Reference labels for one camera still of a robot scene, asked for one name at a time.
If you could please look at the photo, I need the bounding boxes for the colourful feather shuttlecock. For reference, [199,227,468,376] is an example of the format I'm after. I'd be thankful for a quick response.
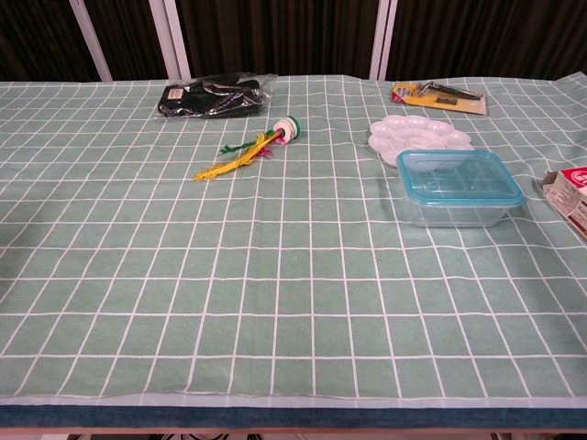
[192,115,301,182]

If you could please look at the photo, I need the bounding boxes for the black item in plastic bag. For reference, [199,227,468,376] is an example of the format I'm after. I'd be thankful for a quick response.
[152,71,279,121]

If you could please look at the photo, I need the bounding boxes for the white flower-shaped paint palette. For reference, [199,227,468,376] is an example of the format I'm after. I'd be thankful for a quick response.
[369,114,474,170]

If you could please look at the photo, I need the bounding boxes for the tool on yellow blister card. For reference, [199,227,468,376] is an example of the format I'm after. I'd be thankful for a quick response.
[390,79,489,116]

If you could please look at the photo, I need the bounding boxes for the dark pleated curtain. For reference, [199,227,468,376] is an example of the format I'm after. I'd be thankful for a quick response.
[0,0,587,83]

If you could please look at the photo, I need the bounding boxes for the red and white carton box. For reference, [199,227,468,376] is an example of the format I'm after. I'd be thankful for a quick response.
[534,165,587,244]

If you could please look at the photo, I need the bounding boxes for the green white-grid tablecloth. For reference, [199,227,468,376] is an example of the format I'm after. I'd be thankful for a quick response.
[0,71,587,409]

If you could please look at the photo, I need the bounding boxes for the white double frame post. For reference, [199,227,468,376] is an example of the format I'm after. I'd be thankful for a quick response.
[147,0,192,81]
[368,0,398,82]

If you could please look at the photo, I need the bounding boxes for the white slanted frame post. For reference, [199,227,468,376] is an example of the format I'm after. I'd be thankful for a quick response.
[68,0,114,83]

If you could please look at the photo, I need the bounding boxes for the blue plastic container lid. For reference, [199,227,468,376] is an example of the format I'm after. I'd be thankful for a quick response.
[395,148,526,215]

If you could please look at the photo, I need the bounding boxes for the blue cloth underlay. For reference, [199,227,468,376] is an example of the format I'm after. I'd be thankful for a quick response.
[0,402,587,431]

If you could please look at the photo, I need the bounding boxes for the clear plastic food container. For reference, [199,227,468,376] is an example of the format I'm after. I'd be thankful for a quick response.
[405,203,511,229]

